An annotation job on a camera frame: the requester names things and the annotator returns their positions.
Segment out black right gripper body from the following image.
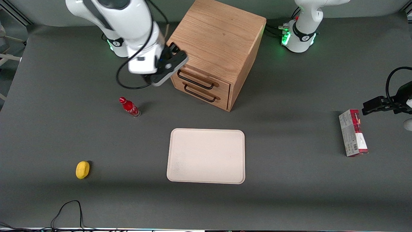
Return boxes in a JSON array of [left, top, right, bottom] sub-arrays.
[[156, 46, 178, 76]]

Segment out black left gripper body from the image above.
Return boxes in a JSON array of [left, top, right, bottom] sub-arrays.
[[388, 81, 412, 115]]

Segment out black metal drawer handle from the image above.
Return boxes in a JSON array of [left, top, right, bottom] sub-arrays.
[[177, 70, 215, 90], [183, 83, 217, 103]]

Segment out wooden drawer with handle plate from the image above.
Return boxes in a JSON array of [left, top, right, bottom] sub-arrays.
[[174, 64, 231, 98], [171, 77, 230, 111]]

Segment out wooden drawer cabinet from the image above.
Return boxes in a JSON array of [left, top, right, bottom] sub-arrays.
[[166, 0, 267, 112]]

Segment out red cola bottle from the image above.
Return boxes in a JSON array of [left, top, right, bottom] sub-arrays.
[[119, 97, 141, 118]]

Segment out grey and red carton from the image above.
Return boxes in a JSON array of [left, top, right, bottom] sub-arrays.
[[339, 109, 369, 157]]

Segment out cream plastic tray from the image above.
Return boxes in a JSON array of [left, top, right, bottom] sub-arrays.
[[166, 128, 246, 185]]

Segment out yellow lemon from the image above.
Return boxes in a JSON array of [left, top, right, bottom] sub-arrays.
[[76, 161, 90, 179]]

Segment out white metal stand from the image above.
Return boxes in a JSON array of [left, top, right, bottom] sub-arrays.
[[0, 22, 25, 101]]

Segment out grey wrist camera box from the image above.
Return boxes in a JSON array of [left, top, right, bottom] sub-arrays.
[[151, 53, 189, 87]]

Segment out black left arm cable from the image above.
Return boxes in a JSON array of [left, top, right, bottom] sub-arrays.
[[385, 66, 412, 104]]

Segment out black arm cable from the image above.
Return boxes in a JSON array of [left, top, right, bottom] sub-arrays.
[[116, 0, 169, 90], [385, 66, 412, 104]]

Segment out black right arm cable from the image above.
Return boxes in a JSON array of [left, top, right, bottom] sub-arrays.
[[116, 0, 169, 90]]

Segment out black base cables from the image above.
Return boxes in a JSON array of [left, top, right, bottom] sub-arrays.
[[265, 7, 301, 38]]

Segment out black looped cable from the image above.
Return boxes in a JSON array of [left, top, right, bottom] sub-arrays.
[[51, 200, 97, 231]]

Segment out aluminium frame profile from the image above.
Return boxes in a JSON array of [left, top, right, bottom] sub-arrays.
[[0, 0, 33, 27]]

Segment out bundle of thin cables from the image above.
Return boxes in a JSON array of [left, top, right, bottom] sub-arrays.
[[0, 222, 52, 232]]

